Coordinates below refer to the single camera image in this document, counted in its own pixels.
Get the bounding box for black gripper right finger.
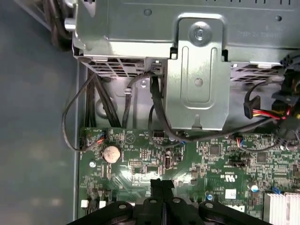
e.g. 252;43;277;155
162;179;268;225

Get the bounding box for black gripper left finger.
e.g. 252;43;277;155
75;178;164;225

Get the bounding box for internal USB port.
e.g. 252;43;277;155
164;153;173;170

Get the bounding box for green motherboard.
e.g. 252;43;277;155
78;126;300;225

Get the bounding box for round coin cell battery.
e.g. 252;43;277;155
101;145;122;164

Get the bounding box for silver finned heatsink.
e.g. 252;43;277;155
263;191;300;225

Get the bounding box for black PC case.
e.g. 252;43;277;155
0;0;300;225

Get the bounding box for silver metal drive cage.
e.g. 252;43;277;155
71;0;300;82

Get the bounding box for grey cable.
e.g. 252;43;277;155
121;71;153;128

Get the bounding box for thick black cable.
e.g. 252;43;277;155
147;76;285;143

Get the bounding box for silver metal bracket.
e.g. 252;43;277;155
165;13;232;131

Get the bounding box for thin black wire loop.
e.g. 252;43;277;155
61;74;106;151

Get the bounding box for black connector coloured wires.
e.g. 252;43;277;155
243;90;300;122

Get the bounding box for dark cable bundle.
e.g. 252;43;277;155
43;0;75;52

